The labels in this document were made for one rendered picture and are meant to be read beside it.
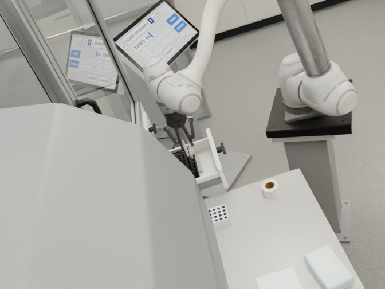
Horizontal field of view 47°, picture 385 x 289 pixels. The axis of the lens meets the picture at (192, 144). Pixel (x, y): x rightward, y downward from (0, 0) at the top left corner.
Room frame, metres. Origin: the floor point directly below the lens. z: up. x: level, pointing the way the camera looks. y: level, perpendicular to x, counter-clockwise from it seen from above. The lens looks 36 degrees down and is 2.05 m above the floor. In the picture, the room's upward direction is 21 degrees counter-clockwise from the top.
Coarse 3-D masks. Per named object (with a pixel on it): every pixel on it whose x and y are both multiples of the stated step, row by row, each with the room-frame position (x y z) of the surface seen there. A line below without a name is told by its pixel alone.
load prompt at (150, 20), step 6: (150, 18) 2.48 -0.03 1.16; (156, 18) 2.50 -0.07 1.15; (144, 24) 2.44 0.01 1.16; (150, 24) 2.45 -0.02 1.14; (132, 30) 2.38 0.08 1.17; (138, 30) 2.39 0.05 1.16; (144, 30) 2.40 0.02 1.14; (126, 36) 2.34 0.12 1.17; (132, 36) 2.35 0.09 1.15; (138, 36) 2.36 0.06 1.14; (126, 42) 2.30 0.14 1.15
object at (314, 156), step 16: (288, 144) 1.60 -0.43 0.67; (304, 144) 1.56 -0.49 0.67; (320, 144) 1.53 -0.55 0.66; (288, 160) 1.61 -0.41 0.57; (304, 160) 1.57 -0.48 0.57; (320, 160) 1.53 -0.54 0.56; (304, 176) 1.58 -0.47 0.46; (320, 176) 1.54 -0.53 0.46; (336, 176) 1.65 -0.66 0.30; (320, 192) 1.55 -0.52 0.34; (336, 192) 1.57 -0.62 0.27; (336, 208) 1.52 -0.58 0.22; (336, 224) 1.52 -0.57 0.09
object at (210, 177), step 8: (200, 144) 1.58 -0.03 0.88; (208, 144) 1.57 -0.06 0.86; (200, 152) 1.58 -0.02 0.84; (208, 152) 1.56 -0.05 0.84; (208, 160) 1.50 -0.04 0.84; (208, 168) 1.45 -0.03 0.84; (216, 168) 1.43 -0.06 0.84; (200, 176) 1.42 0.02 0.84; (208, 176) 1.34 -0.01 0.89; (216, 176) 1.33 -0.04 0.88; (200, 184) 1.34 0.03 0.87; (208, 184) 1.33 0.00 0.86; (216, 184) 1.33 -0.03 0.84
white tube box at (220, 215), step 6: (222, 204) 1.26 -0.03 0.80; (210, 210) 1.26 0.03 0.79; (216, 210) 1.24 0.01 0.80; (222, 210) 1.23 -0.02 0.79; (228, 210) 1.24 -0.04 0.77; (216, 216) 1.22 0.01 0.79; (222, 216) 1.20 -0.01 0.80; (228, 216) 1.19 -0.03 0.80; (216, 222) 1.18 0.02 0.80; (222, 222) 1.18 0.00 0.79; (228, 222) 1.18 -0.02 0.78; (216, 228) 1.18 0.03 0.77
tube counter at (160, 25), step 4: (156, 24) 2.46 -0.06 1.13; (160, 24) 2.47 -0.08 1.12; (164, 24) 2.48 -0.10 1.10; (152, 28) 2.43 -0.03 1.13; (156, 28) 2.44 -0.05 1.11; (160, 28) 2.45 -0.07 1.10; (148, 32) 2.40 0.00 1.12; (152, 32) 2.41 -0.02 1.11; (156, 32) 2.42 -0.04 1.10; (144, 36) 2.37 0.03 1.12; (148, 36) 2.38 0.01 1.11; (152, 36) 2.39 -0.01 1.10; (148, 40) 2.36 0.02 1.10
